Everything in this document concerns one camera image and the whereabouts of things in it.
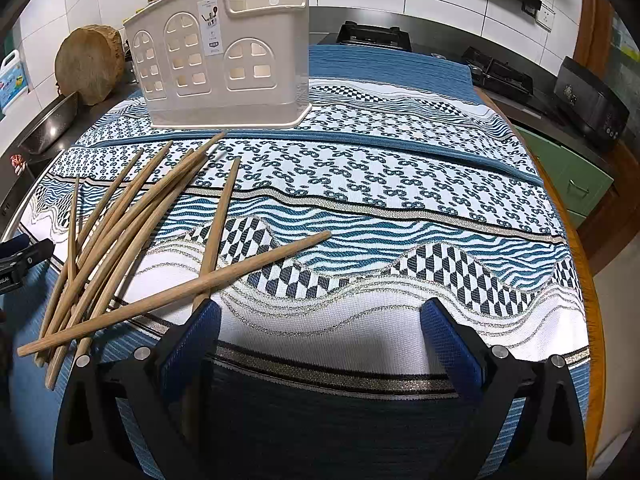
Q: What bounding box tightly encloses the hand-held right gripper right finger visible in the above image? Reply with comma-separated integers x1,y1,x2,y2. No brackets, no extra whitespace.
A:
419,297,587,480

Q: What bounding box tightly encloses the black kitchen appliance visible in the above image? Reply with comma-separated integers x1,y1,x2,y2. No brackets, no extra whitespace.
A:
552,56,631,153

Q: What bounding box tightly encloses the stainless steel bowl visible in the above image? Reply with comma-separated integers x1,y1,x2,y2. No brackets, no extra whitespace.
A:
19,91,81,161

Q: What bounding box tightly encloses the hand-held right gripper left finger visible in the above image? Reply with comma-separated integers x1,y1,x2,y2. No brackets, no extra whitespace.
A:
64,298,223,480

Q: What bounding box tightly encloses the round wooden table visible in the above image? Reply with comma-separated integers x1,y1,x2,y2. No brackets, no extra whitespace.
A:
472,85,603,461

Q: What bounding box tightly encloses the cream plastic utensil holder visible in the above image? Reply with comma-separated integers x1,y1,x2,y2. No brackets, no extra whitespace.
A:
122,0,312,129

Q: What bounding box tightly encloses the green drawer cabinet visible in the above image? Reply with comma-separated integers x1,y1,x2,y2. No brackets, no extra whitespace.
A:
515,125,616,231

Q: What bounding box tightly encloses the blue white patterned cloth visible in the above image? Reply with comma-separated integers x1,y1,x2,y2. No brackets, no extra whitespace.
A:
10,44,591,480

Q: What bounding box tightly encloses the pile of wooden chopsticks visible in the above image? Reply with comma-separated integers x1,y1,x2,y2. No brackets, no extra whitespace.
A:
17,131,333,392

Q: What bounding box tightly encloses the black gas stove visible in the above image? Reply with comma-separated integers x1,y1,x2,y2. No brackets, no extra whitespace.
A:
317,21,536,106

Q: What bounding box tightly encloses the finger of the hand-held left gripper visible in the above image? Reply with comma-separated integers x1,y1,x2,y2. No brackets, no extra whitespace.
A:
0,237,55,275

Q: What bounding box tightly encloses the round wooden cutting board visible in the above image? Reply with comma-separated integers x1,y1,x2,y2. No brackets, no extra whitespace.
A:
54,25,126,107

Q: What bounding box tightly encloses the wooden glass door cabinet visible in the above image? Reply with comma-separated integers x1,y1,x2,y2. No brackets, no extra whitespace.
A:
572,0,640,91

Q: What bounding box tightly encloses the white detergent bottle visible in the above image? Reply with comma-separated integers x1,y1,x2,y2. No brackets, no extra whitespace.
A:
0,50,30,115

